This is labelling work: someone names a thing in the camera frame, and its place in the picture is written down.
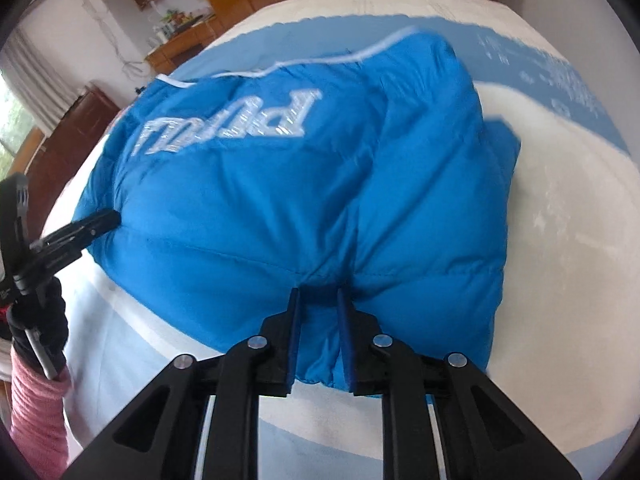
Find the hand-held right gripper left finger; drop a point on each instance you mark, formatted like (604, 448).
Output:
(292, 340)

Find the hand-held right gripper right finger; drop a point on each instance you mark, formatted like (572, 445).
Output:
(346, 340)

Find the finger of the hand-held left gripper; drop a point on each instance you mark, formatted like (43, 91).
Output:
(57, 260)
(95, 222)

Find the blue padded jacket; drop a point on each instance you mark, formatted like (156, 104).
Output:
(300, 185)

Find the person's left hand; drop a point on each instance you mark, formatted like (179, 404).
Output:
(42, 315)

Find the window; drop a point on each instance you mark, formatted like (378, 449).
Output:
(10, 120)

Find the beige striped curtain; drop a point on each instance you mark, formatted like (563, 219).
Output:
(35, 85)

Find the wooden desk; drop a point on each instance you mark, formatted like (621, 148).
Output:
(175, 52)

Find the white cup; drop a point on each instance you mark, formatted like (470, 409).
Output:
(161, 34)

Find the black tray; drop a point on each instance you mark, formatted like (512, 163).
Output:
(187, 23)

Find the light blue and white blanket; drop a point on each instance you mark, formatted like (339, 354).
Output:
(550, 210)

